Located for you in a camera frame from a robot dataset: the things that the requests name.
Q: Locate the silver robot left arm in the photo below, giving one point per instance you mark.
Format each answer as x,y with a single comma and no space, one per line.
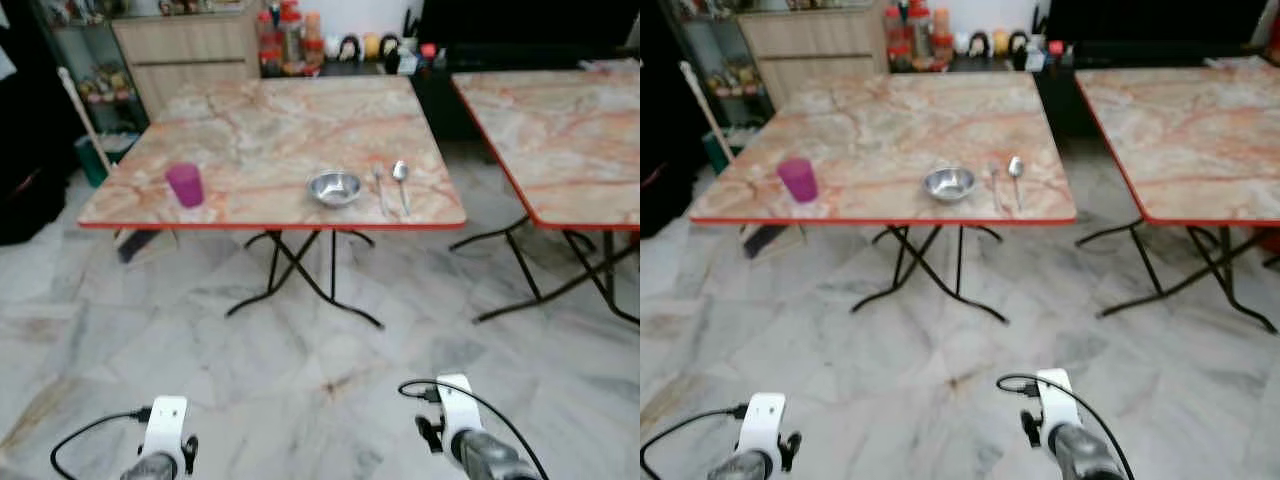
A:
150,468
745,468

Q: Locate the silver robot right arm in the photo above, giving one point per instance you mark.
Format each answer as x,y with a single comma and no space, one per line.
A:
1085,455
490,460

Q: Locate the steel fork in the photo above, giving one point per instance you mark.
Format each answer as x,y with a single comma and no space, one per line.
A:
993,175
378,180

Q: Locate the stainless steel bowl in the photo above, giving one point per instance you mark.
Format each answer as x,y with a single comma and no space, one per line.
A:
334,188
949,184

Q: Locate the purple plastic cup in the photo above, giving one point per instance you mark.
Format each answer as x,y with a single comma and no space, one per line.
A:
798,181
185,187

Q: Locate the steel spoon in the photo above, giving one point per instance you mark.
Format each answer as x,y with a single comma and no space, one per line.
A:
1015,165
400,170

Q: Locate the green plastic bin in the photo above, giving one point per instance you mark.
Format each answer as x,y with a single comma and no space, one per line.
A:
92,165
718,155

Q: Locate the large black furniture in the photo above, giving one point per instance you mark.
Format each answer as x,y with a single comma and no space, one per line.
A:
665,150
30,150

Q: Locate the small white box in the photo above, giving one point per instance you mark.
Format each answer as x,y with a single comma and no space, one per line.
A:
1035,60
408,63

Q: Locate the glass display cabinet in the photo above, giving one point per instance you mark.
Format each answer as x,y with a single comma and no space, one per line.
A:
735,80
100,85

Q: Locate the black toy figurine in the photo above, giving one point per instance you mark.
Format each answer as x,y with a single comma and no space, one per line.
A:
390,46
1018,42

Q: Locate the yellow toy figurine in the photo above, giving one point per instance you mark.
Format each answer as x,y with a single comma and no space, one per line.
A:
371,46
999,42

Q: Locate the dark toy figurine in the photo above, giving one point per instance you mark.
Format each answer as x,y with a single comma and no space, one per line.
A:
351,48
980,44

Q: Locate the light wooden cabinet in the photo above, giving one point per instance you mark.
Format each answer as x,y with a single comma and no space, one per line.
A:
815,55
190,60

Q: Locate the white toy figurine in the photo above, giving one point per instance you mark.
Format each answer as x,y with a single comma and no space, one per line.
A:
333,47
961,43

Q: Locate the small red lid jar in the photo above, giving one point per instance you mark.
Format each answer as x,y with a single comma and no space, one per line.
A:
898,58
270,62

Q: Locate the orange lid jar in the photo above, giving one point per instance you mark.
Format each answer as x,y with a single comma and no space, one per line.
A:
312,40
940,35

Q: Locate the printed magazine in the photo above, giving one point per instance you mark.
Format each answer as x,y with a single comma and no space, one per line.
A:
612,67
1240,63

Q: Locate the tall red lid jar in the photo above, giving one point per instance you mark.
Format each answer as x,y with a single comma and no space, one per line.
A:
917,30
291,35

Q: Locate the black television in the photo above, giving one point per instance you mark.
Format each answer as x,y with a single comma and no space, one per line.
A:
1150,18
520,20

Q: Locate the medium red lid jar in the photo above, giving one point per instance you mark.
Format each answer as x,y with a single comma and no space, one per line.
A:
267,30
894,25

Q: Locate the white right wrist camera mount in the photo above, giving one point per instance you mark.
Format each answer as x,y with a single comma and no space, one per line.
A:
1058,395
458,400

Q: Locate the dark folding table leg frame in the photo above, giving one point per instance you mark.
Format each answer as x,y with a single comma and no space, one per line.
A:
958,260
528,270
1151,260
333,265

